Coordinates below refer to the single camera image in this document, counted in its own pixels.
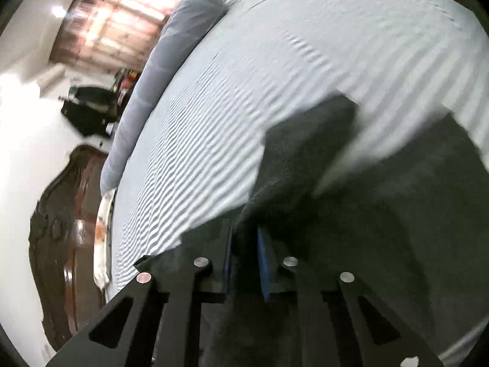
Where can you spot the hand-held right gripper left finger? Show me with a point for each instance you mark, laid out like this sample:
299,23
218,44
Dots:
228,262

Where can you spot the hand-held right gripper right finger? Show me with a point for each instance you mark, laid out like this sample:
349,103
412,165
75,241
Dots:
263,263

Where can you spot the dark grey denim pants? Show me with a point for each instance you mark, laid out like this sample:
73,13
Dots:
382,218

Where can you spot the white floral pillow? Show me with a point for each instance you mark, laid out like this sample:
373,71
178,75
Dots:
102,229

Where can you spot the carved wooden headboard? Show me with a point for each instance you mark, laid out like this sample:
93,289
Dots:
57,237

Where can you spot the grey white striped bed sheet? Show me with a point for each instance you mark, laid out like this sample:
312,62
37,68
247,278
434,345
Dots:
286,65

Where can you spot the grey quilt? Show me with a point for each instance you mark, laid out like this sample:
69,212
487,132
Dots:
160,68

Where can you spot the black bag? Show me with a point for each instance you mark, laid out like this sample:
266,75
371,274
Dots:
88,107

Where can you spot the wooden cabinet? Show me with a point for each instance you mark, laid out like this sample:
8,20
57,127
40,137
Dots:
110,19

